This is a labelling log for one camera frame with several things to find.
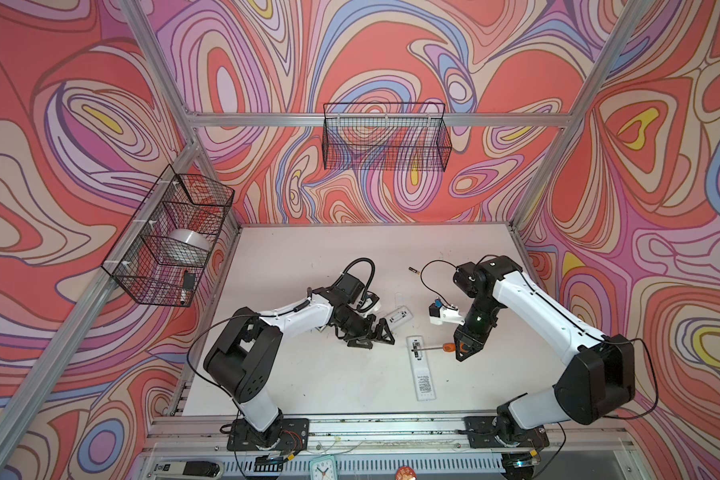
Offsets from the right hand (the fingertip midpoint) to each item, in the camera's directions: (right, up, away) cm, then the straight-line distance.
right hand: (470, 358), depth 72 cm
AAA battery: (-9, +20, +33) cm, 40 cm away
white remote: (-10, -8, +9) cm, 16 cm away
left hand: (-20, +1, +9) cm, 22 cm away
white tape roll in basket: (-69, +28, -2) cm, 74 cm away
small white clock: (-35, -24, -4) cm, 43 cm away
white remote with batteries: (-15, +6, +21) cm, 27 cm away
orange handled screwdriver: (-5, +3, +1) cm, 6 cm away
